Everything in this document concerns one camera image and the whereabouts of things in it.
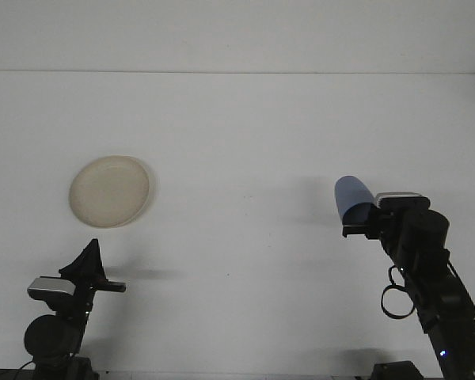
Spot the pale round plate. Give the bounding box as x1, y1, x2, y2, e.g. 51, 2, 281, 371
69, 155, 156, 230

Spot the pale blue cup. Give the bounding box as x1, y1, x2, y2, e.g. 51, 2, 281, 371
334, 175, 375, 227

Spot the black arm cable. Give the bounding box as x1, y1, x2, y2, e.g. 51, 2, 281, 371
381, 264, 416, 320

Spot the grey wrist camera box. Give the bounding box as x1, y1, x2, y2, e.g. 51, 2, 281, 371
26, 276, 75, 301
374, 192, 431, 211

